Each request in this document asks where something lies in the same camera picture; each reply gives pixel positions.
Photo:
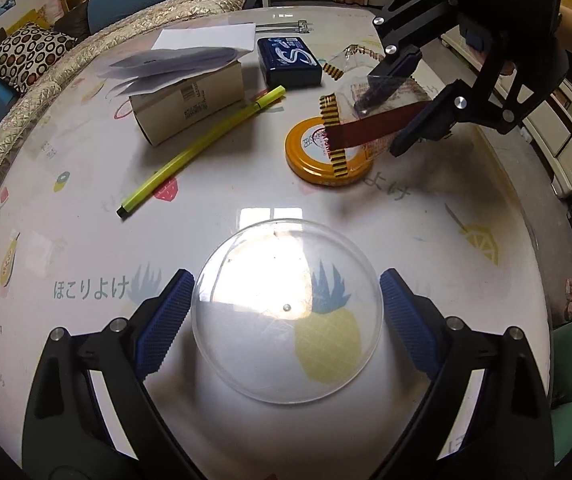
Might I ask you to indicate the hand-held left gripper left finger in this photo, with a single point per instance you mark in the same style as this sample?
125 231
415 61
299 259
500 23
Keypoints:
165 320

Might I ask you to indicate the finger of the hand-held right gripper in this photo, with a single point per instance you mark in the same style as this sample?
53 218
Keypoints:
423 127
396 72

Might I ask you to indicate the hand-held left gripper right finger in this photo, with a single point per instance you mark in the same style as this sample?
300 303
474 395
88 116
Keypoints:
411 320

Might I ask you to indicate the clear wrapper with brown stripe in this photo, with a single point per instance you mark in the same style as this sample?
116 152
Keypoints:
361 132

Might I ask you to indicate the clear round plastic lid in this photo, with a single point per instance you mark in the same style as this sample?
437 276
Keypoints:
266 350

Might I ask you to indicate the clear wrapper with gold edge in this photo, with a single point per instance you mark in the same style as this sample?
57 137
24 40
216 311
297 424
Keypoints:
351 57

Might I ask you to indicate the blue gum box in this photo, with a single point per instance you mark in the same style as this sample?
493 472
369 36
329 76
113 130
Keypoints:
288 60

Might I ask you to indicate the orange jar lid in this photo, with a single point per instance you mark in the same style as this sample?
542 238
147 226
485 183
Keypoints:
306 165

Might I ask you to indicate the yellow-green pen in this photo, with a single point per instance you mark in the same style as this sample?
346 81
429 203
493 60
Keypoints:
190 152

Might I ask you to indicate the white paper sheet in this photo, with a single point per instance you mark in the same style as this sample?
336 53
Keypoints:
205 37

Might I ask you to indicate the brown cardboard box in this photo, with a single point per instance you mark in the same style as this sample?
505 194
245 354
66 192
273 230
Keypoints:
185 105

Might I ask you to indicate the torn folded grey paper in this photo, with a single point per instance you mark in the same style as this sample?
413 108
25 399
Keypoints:
165 67

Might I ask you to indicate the sofa with beige quilted cover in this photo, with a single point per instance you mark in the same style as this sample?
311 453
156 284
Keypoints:
65 65

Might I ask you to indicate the blue corner cushion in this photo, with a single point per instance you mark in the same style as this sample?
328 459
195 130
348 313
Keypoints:
120 7

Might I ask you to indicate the circle-patterned pillow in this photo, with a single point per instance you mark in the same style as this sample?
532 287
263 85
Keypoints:
25 55

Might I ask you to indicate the dark brown pillow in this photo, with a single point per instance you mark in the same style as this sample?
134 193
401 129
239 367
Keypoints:
73 22

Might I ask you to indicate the yellow pillow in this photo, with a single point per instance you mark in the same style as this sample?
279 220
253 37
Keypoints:
25 17

